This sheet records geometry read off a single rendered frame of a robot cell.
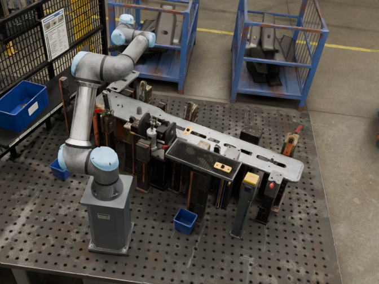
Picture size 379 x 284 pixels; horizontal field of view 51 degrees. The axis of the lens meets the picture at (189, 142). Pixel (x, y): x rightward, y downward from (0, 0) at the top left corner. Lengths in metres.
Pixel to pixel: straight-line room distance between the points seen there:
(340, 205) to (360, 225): 0.22
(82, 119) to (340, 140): 3.04
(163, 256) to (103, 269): 0.31
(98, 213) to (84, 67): 0.68
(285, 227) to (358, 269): 1.05
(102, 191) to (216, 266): 0.74
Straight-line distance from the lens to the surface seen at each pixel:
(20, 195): 2.54
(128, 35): 2.12
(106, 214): 1.95
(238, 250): 2.26
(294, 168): 2.32
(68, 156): 1.82
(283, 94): 4.37
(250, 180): 1.96
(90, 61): 1.79
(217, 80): 4.73
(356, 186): 3.89
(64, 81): 2.51
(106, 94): 2.33
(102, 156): 1.78
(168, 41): 4.40
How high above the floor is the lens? 2.57
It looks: 42 degrees down
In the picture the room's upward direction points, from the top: 6 degrees clockwise
